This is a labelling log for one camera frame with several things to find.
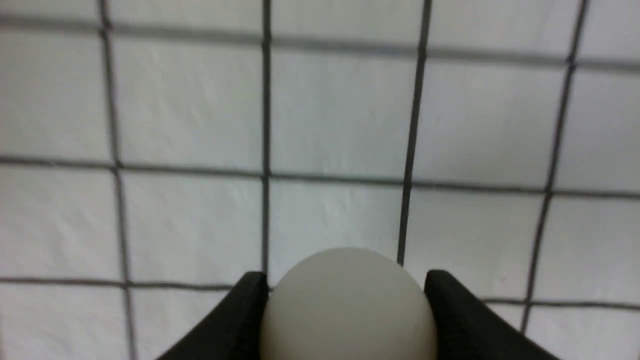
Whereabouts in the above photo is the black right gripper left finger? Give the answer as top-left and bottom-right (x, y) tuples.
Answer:
(158, 271), (269, 360)

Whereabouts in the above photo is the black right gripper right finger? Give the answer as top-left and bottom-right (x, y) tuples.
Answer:
(423, 269), (556, 360)

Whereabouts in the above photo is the white table-tennis ball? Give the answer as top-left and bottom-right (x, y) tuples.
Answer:
(259, 248), (438, 360)

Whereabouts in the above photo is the white black-grid table cloth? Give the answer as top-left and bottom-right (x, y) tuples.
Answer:
(1, 0), (639, 360)

